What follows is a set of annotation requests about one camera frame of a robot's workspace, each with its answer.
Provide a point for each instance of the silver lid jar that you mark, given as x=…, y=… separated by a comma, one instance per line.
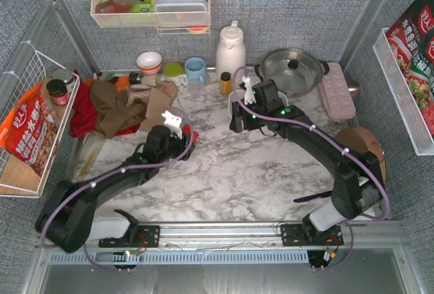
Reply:
x=66, y=76

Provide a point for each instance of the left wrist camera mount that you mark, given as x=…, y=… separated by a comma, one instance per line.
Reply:
x=172, y=122

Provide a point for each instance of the green lid cup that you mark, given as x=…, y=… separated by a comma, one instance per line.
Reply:
x=174, y=73

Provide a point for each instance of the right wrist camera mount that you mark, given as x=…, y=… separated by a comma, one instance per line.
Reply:
x=249, y=96

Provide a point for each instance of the white thermos jug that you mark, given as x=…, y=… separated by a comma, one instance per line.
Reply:
x=231, y=51

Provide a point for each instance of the orange snack bag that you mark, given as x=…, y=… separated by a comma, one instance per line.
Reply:
x=26, y=133

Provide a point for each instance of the orange striped bowl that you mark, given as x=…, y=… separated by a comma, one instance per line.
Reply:
x=149, y=62

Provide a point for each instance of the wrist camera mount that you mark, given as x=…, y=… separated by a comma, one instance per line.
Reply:
x=172, y=122
x=249, y=96

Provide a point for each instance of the cream wall basket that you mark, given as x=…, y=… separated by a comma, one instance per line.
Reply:
x=115, y=14

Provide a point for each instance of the red lid jar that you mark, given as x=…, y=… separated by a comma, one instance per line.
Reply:
x=58, y=92

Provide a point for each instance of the black bottle cap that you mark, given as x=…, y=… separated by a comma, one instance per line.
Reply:
x=134, y=78

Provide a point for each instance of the striped pink towel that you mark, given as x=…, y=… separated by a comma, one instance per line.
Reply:
x=142, y=93

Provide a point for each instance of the pink egg tray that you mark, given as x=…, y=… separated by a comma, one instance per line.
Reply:
x=334, y=93

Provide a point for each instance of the steel ladle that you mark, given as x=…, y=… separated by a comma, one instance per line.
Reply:
x=354, y=89

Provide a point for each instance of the clear glass cup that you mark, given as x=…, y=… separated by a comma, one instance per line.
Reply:
x=195, y=91

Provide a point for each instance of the white plastic storage basket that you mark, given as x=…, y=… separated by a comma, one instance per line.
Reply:
x=241, y=94

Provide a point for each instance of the orange plate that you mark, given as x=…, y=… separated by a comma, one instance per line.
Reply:
x=121, y=83

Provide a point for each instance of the red coffee capsule top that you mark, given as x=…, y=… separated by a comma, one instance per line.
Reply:
x=186, y=129

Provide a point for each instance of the steel pot with lid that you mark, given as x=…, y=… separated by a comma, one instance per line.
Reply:
x=294, y=71

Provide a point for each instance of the white wire side basket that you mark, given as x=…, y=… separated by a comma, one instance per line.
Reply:
x=17, y=178

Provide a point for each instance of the purple knife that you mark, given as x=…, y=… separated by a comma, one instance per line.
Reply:
x=313, y=197

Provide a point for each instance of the brown cardboard piece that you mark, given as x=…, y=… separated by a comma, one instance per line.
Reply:
x=157, y=103

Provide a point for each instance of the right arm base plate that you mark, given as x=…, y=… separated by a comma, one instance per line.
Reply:
x=296, y=235

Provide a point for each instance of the red coffee capsule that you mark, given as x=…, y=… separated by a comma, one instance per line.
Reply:
x=186, y=129
x=195, y=136

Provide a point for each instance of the round wooden cutting board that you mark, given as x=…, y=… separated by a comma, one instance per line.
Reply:
x=363, y=140

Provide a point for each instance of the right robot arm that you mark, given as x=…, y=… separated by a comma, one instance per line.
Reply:
x=358, y=183

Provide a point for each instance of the clear plastic food container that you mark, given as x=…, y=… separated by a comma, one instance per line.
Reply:
x=181, y=12

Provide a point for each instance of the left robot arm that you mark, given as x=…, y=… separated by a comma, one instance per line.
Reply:
x=66, y=218

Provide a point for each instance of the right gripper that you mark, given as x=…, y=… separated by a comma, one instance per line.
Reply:
x=237, y=118

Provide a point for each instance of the orange juice bottle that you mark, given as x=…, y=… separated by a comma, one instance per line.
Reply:
x=225, y=83

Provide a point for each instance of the white right wall basket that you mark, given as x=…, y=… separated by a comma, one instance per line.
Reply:
x=414, y=123

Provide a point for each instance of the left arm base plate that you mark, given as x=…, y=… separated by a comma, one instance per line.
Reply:
x=144, y=237

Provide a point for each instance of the blue mug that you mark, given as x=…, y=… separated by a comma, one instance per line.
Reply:
x=195, y=70

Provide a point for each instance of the red seasoning packet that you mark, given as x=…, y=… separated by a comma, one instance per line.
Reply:
x=411, y=42

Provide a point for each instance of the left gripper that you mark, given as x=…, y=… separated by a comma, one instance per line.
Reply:
x=185, y=143

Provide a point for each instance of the brown cloth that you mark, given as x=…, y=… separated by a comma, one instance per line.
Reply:
x=114, y=115

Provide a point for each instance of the red coffee capsule bottom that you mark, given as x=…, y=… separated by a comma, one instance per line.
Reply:
x=195, y=136

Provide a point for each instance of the red cloth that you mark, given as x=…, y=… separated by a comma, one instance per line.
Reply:
x=84, y=116

